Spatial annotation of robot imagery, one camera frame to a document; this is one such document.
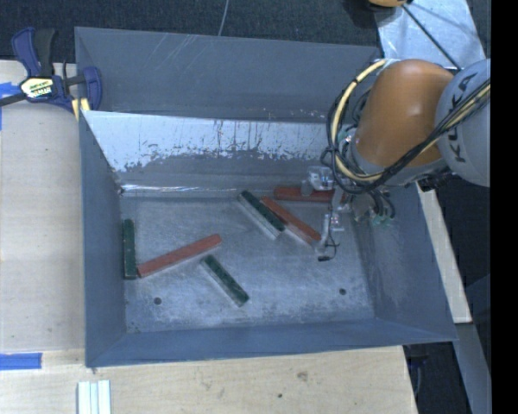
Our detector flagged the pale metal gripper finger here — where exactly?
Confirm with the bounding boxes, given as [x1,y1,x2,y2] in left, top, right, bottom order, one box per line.
[300,166,334,198]
[318,212,345,252]

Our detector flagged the red-brown flat block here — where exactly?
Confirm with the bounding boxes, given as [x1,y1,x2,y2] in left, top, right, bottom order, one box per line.
[260,195,323,247]
[136,233,223,279]
[273,185,347,204]

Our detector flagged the dark green flat block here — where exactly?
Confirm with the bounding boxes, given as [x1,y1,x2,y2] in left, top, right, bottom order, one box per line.
[122,218,139,280]
[237,190,287,242]
[199,254,250,308]

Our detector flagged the grey metal bin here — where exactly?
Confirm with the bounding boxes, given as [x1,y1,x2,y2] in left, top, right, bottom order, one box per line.
[73,26,459,368]

